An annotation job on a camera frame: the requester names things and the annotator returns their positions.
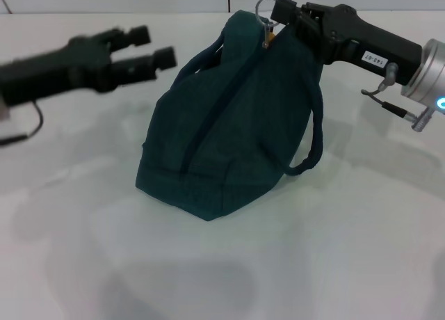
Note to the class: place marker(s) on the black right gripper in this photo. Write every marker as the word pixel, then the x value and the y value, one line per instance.
pixel 361 45

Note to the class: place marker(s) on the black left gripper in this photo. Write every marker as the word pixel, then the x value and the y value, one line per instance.
pixel 52 69

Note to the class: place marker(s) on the dark green lunch bag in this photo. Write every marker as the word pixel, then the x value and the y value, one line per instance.
pixel 226 132

